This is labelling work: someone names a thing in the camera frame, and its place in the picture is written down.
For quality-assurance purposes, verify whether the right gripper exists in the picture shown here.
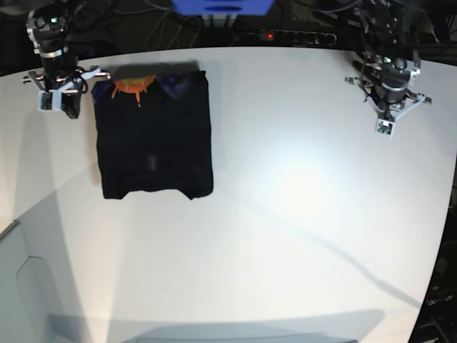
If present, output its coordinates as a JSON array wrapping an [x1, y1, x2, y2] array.
[[21, 66, 111, 119]]

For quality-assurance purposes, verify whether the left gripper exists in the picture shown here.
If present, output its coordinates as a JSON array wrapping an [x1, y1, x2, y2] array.
[[345, 76, 432, 121]]

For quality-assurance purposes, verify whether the black T-shirt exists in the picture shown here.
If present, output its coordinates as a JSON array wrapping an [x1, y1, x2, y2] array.
[[91, 69, 214, 199]]

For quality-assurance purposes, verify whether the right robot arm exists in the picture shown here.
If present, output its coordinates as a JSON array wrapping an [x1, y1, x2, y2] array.
[[22, 1, 111, 119]]

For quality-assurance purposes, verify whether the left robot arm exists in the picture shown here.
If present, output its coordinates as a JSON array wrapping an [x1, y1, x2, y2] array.
[[351, 1, 432, 130]]

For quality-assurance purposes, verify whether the black power strip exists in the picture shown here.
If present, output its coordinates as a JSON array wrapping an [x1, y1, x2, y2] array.
[[250, 30, 338, 47]]

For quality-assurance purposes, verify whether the blue box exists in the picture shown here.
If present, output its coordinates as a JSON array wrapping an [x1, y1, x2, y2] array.
[[172, 0, 274, 16]]

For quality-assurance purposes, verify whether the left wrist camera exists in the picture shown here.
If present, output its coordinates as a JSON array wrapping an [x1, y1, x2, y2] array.
[[376, 118, 396, 137]]

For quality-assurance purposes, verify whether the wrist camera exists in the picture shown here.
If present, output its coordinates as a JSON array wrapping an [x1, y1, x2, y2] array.
[[37, 90, 62, 111], [376, 118, 396, 137]]

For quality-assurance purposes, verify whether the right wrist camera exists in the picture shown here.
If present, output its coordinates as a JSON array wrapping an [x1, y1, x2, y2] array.
[[37, 90, 62, 111]]

